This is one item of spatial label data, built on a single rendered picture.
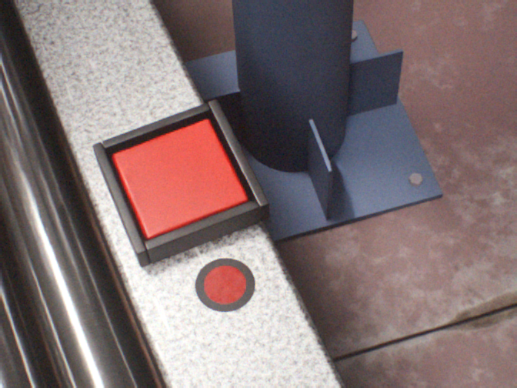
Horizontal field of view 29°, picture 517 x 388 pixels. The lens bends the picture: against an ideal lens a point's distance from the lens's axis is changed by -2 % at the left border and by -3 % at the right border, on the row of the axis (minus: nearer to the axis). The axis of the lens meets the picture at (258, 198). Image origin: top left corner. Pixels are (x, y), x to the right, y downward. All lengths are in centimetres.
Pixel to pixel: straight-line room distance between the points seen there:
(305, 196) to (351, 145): 12
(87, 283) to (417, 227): 111
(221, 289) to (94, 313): 7
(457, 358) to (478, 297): 11
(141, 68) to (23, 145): 9
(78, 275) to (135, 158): 7
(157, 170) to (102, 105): 7
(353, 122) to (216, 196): 116
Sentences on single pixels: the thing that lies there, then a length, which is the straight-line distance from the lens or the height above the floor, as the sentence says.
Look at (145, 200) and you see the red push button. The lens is 56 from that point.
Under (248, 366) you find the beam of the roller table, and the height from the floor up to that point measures 92.
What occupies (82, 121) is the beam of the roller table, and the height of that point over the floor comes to 91.
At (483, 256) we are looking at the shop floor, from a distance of 162.
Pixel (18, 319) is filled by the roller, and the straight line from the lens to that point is 57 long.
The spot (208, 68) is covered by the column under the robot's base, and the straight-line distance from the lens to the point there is 178.
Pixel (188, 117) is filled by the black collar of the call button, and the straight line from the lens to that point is 59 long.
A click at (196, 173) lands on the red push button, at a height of 93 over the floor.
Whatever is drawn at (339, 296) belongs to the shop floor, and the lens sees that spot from 156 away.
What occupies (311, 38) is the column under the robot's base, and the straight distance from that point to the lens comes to 139.
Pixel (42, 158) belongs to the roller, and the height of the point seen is 92.
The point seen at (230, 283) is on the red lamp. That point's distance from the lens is 55.
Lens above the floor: 141
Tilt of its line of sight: 59 degrees down
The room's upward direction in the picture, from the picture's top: 3 degrees counter-clockwise
